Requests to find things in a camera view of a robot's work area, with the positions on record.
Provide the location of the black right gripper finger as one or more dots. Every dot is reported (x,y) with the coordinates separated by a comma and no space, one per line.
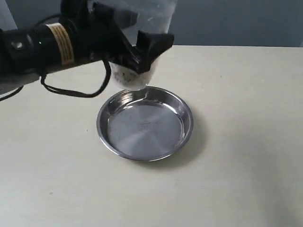
(150,48)

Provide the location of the clear plastic bottle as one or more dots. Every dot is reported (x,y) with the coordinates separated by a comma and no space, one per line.
(154,16)

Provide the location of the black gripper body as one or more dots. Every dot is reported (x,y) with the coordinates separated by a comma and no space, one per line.
(94,39)

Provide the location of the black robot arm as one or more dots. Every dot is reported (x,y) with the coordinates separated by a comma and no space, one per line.
(43,48)

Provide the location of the round steel tray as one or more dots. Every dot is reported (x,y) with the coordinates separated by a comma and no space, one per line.
(145,125)

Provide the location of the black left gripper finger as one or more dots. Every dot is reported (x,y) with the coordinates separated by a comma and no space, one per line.
(122,17)

